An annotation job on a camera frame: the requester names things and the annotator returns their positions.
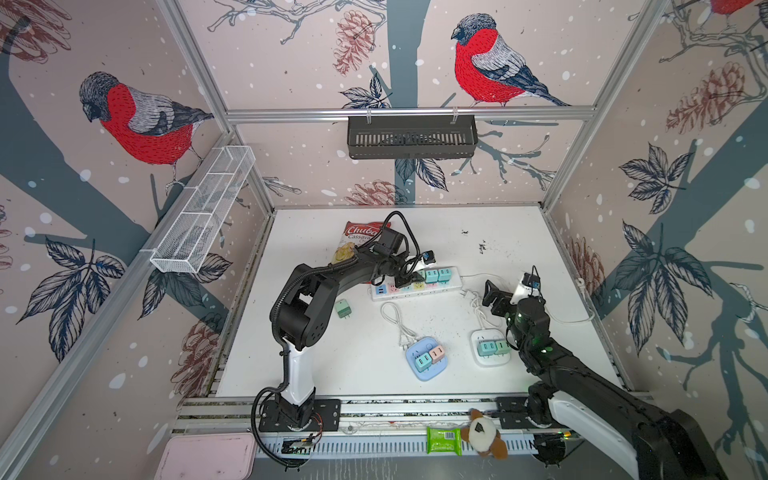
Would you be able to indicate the blue square power socket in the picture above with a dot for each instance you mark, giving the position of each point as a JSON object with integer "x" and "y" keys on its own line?
{"x": 421, "y": 346}

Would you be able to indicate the white long power strip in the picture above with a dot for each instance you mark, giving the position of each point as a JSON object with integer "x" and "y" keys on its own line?
{"x": 387, "y": 291}

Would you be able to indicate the brown white plush toy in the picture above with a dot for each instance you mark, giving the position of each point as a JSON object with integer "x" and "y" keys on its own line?
{"x": 483, "y": 436}

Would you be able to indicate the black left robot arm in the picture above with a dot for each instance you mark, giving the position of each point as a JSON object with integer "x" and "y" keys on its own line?
{"x": 302, "y": 311}

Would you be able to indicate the green plug adapter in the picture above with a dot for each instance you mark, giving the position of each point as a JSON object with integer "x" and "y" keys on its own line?
{"x": 502, "y": 347}
{"x": 343, "y": 308}

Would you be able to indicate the green wet wipes pack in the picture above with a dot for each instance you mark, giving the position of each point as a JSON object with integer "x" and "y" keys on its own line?
{"x": 441, "y": 440}

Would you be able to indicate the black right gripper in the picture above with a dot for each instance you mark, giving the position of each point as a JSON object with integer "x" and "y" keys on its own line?
{"x": 505, "y": 298}

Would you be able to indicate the white square power socket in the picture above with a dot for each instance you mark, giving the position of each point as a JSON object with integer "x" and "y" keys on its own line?
{"x": 488, "y": 334}

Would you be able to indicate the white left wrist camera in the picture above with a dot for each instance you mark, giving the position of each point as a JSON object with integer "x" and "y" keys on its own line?
{"x": 426, "y": 258}

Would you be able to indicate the black hanging wire basket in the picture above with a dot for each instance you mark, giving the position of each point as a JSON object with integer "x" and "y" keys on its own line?
{"x": 412, "y": 137}

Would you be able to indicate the pink tray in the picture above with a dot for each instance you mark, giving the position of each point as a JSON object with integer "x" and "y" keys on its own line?
{"x": 208, "y": 457}

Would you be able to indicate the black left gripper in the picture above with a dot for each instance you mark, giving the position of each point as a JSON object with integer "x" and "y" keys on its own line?
{"x": 408, "y": 280}

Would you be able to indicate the pink plug adapter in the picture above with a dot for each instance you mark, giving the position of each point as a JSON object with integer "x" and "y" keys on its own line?
{"x": 437, "y": 354}

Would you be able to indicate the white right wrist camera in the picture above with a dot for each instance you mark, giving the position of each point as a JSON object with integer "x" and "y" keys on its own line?
{"x": 529, "y": 286}

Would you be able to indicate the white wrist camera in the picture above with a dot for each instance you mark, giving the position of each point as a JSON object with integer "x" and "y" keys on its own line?
{"x": 426, "y": 258}
{"x": 529, "y": 286}

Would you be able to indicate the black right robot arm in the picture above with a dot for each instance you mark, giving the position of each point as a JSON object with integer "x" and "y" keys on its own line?
{"x": 645, "y": 440}

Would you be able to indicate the red Chuba cassava chips bag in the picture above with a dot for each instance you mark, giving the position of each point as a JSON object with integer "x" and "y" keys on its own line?
{"x": 355, "y": 234}

